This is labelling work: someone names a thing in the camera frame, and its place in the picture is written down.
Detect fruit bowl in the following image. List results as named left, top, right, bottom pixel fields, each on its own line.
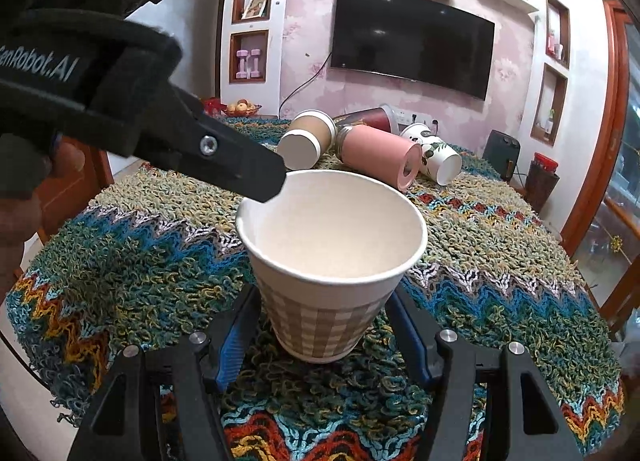
left=221, top=98, right=263, bottom=118

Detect checked beige paper cup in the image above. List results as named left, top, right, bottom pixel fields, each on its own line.
left=236, top=170, right=429, bottom=365

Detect white niche shelf unit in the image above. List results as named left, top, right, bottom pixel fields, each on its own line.
left=220, top=0, right=295, bottom=118

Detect black television cable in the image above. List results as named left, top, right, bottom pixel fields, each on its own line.
left=278, top=53, right=334, bottom=118

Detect black speaker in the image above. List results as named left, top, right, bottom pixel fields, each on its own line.
left=482, top=130, right=521, bottom=183

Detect wood-lined wall niches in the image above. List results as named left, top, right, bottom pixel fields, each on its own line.
left=530, top=0, right=571, bottom=147

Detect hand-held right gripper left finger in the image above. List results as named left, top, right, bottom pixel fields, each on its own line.
left=67, top=285, right=262, bottom=461

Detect dark bin with red lid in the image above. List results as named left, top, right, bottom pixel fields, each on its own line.
left=525, top=152, right=560, bottom=213

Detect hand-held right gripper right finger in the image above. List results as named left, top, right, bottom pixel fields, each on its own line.
left=385, top=288, right=583, bottom=461

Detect black flat television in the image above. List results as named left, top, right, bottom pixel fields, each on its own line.
left=330, top=0, right=496, bottom=102

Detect multicolour knitted table cloth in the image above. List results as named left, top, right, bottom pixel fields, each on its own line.
left=5, top=114, right=626, bottom=461

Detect brown ribbed paper cup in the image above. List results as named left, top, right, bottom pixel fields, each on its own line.
left=277, top=110, right=337, bottom=171

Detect dark red paper cup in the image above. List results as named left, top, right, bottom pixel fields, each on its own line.
left=332, top=104, right=401, bottom=135

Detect orange wooden cabinet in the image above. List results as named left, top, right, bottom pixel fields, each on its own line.
left=39, top=141, right=114, bottom=244

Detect person's left hand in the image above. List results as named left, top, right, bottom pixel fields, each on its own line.
left=0, top=134, right=87, bottom=292

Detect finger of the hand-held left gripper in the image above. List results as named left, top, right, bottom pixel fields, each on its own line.
left=133, top=85, right=289, bottom=203

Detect pink paper cup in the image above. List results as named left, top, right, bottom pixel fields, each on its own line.
left=339, top=125, right=423, bottom=193

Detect white panda paper cup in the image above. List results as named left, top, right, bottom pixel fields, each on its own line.
left=400, top=122, right=463, bottom=187

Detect white power strip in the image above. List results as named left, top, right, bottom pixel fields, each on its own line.
left=395, top=108, right=437, bottom=130

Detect wooden door frame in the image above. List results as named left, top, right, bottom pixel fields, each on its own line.
left=560, top=0, right=634, bottom=258

